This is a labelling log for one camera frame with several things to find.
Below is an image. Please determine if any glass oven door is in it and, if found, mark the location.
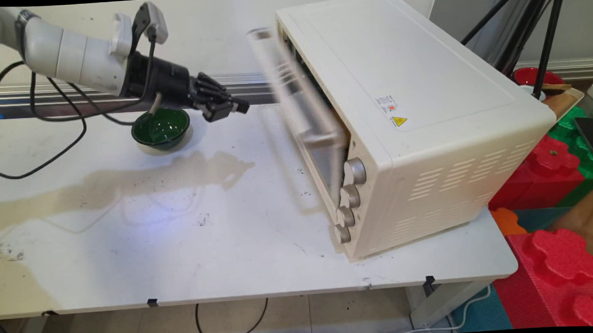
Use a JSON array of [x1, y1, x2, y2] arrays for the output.
[[245, 24, 354, 214]]

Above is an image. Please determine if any orange foam piece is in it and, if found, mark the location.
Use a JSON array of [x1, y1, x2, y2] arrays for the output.
[[489, 205, 528, 237]]

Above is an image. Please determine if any cream toaster oven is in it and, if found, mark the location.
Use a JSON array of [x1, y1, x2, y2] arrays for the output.
[[274, 0, 564, 265]]

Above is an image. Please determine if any large silver oven knob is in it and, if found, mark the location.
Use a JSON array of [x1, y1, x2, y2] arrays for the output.
[[343, 157, 367, 186]]

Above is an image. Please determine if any large red foam block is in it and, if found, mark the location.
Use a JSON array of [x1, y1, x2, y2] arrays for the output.
[[490, 226, 593, 331]]

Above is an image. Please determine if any red foam block with studs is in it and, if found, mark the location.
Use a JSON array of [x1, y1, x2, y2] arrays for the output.
[[485, 133, 587, 211]]

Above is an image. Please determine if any black tablet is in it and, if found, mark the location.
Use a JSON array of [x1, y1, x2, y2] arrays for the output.
[[573, 116, 593, 158]]

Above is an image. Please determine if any white floor cable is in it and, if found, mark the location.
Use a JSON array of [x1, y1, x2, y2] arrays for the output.
[[382, 283, 495, 333]]

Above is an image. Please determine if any black cable under table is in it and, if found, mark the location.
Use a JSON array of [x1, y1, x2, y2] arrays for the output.
[[195, 298, 270, 333]]

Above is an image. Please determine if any wooden board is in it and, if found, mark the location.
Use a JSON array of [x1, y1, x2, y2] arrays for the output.
[[541, 86, 585, 121]]

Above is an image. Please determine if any white table leg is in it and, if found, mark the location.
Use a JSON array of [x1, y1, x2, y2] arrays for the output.
[[405, 278, 497, 330]]

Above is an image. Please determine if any green foam block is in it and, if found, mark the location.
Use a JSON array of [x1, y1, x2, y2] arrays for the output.
[[546, 104, 593, 206]]

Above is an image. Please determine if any blue floor mat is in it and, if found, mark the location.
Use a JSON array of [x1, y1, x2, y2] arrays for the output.
[[449, 284, 515, 333]]

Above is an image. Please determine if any black tripod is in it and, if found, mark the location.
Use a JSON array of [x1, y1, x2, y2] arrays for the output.
[[459, 0, 572, 104]]

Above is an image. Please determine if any white label sticker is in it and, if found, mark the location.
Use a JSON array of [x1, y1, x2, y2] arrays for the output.
[[376, 95, 400, 115]]

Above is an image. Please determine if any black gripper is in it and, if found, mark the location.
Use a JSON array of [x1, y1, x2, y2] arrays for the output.
[[123, 46, 251, 127]]

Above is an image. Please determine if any red bowl with white rim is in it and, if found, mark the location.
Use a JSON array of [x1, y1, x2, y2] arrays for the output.
[[512, 65, 567, 98]]

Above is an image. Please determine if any teal foam piece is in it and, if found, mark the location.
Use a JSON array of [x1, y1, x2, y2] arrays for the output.
[[513, 205, 570, 234]]

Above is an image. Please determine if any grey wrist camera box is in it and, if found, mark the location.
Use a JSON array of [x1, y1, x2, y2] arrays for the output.
[[131, 1, 169, 44]]

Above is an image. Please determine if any green ceramic bowl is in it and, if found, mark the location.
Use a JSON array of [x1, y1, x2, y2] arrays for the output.
[[130, 106, 192, 153]]

